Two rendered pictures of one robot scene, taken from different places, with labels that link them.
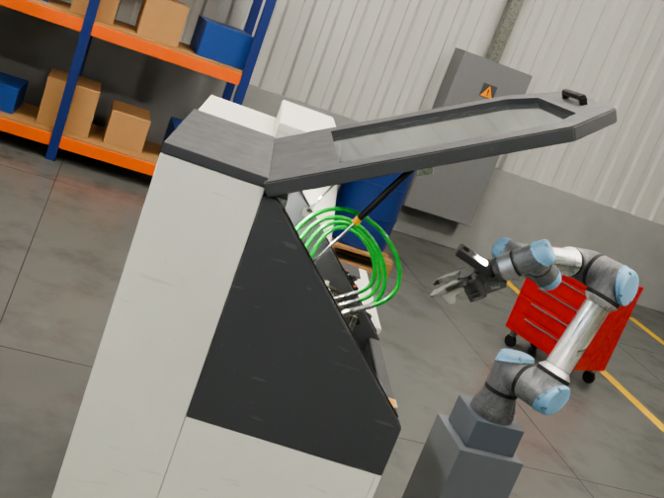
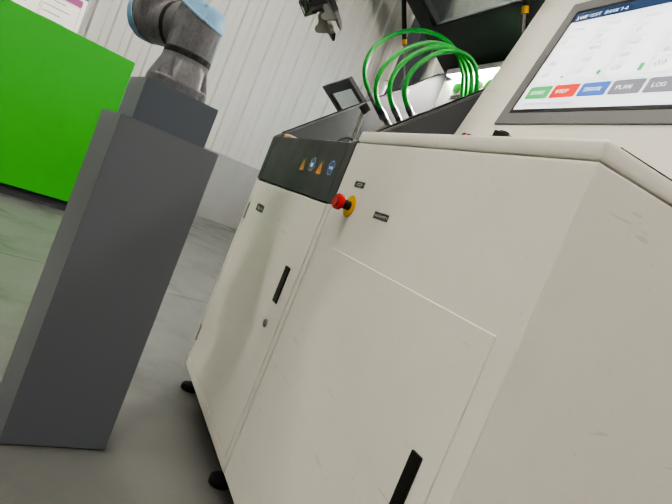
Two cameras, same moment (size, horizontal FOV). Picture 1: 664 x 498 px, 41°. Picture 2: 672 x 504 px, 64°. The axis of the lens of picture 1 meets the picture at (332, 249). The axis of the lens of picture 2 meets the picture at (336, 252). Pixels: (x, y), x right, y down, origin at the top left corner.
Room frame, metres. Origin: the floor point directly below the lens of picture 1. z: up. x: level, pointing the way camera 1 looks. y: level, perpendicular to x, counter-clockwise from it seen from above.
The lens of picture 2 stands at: (4.23, -0.63, 0.77)
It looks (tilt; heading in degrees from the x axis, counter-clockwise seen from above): 3 degrees down; 162
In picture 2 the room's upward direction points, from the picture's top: 22 degrees clockwise
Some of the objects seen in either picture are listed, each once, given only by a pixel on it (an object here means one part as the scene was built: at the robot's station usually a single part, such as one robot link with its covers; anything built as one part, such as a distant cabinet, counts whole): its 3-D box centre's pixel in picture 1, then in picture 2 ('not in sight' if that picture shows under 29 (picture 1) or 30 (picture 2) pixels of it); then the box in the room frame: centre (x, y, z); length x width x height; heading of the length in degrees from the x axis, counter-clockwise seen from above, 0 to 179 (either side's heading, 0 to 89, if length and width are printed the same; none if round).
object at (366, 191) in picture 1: (336, 192); not in sight; (7.69, 0.14, 0.51); 1.20 x 0.85 x 1.02; 105
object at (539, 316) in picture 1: (567, 315); not in sight; (6.67, -1.90, 0.43); 0.70 x 0.46 x 0.86; 42
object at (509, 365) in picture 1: (512, 370); (196, 28); (2.79, -0.70, 1.07); 0.13 x 0.12 x 0.14; 45
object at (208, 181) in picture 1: (167, 323); not in sight; (2.89, 0.45, 0.75); 1.40 x 0.28 x 1.50; 8
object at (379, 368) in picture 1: (373, 396); (303, 166); (2.64, -0.29, 0.87); 0.62 x 0.04 x 0.16; 8
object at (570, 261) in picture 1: (549, 259); not in sight; (2.74, -0.65, 1.47); 0.49 x 0.11 x 0.12; 135
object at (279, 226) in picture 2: not in sight; (246, 295); (2.64, -0.31, 0.44); 0.65 x 0.02 x 0.68; 8
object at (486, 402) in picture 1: (496, 399); (181, 74); (2.79, -0.69, 0.95); 0.15 x 0.15 x 0.10
